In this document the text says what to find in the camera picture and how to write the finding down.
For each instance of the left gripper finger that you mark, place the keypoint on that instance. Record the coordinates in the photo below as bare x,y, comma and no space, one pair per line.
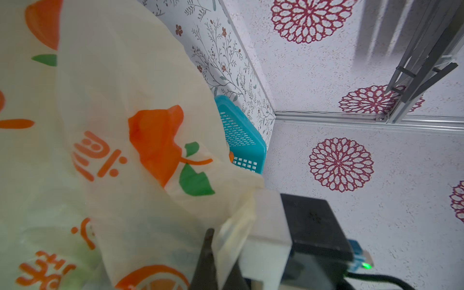
205,273

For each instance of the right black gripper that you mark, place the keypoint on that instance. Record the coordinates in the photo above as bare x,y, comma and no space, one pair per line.
297,244

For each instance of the cream plastic bag orange print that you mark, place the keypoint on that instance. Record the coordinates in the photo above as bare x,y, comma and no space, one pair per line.
114,161

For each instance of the teal plastic basket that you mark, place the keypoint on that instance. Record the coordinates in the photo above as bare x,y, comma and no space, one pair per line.
245,142

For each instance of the grey slotted wall shelf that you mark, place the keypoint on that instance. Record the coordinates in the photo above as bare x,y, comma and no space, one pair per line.
437,34

